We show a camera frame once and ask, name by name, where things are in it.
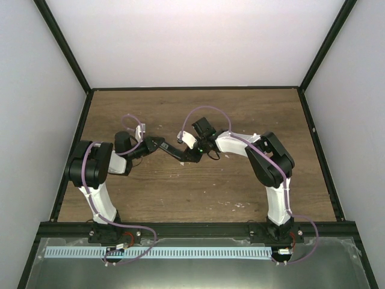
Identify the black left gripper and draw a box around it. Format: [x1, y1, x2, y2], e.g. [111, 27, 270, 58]
[128, 137, 164, 160]

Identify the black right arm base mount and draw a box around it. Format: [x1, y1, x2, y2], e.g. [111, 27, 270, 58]
[247, 220, 304, 244]

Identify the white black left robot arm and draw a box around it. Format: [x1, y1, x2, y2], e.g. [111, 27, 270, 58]
[64, 131, 165, 243]

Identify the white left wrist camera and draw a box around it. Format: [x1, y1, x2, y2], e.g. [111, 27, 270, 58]
[135, 123, 146, 142]

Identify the black remote control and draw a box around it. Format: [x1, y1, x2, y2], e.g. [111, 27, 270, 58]
[159, 141, 185, 162]

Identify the black enclosure frame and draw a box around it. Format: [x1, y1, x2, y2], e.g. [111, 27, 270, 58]
[18, 1, 378, 288]

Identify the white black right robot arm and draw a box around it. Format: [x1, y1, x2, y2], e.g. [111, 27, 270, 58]
[177, 118, 295, 243]

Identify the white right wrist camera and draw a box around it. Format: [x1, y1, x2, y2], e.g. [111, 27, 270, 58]
[177, 131, 197, 149]

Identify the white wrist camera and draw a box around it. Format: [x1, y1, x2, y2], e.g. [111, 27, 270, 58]
[177, 131, 197, 149]
[135, 123, 146, 142]

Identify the light blue slotted cable duct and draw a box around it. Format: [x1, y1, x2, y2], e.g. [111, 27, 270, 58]
[44, 246, 272, 260]

